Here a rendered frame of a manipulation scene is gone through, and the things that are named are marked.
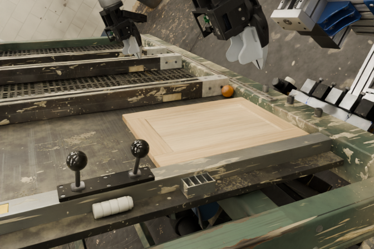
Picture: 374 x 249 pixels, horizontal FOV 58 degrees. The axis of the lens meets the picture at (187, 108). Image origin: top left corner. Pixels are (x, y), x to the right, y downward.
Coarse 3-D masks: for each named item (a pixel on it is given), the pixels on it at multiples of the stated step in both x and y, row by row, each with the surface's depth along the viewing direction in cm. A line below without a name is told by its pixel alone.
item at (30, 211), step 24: (264, 144) 91; (288, 144) 91; (312, 144) 92; (168, 168) 78; (192, 168) 78; (216, 168) 80; (240, 168) 83; (48, 192) 69; (120, 192) 71; (144, 192) 73; (0, 216) 62; (24, 216) 64; (48, 216) 66; (72, 216) 68
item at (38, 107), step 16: (176, 80) 136; (192, 80) 137; (208, 80) 136; (224, 80) 139; (32, 96) 114; (48, 96) 116; (64, 96) 115; (80, 96) 116; (96, 96) 119; (112, 96) 121; (128, 96) 124; (144, 96) 127; (160, 96) 129; (192, 96) 135; (208, 96) 139; (0, 112) 107; (16, 112) 109; (32, 112) 111; (48, 112) 114; (64, 112) 116; (80, 112) 118
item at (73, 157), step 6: (72, 156) 60; (78, 156) 60; (84, 156) 61; (66, 162) 60; (72, 162) 59; (78, 162) 60; (84, 162) 60; (72, 168) 60; (78, 168) 60; (78, 174) 64; (78, 180) 66; (72, 186) 68; (78, 186) 68; (84, 186) 69
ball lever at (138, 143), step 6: (132, 144) 65; (138, 144) 64; (144, 144) 65; (132, 150) 65; (138, 150) 64; (144, 150) 65; (138, 156) 65; (144, 156) 65; (138, 162) 69; (132, 174) 73; (138, 174) 73
